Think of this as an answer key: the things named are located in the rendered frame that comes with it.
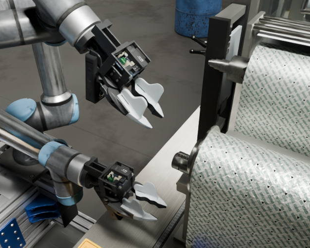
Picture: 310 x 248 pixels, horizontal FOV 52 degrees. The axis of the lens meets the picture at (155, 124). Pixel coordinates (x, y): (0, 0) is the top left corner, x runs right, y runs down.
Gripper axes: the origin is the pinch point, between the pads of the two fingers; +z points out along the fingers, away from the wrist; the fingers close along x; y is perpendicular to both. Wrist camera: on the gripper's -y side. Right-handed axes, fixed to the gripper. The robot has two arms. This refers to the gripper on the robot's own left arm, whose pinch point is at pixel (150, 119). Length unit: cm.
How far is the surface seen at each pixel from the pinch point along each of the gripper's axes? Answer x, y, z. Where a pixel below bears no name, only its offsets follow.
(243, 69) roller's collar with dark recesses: 24.7, 9.0, 5.8
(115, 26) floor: 315, -269, -114
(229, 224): -4.2, 1.9, 25.3
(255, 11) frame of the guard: 98, -11, -2
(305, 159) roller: 15.0, 12.4, 28.0
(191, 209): -4.3, -3.9, 19.7
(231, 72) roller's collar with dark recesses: 23.9, 6.5, 4.6
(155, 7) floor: 421, -266, -111
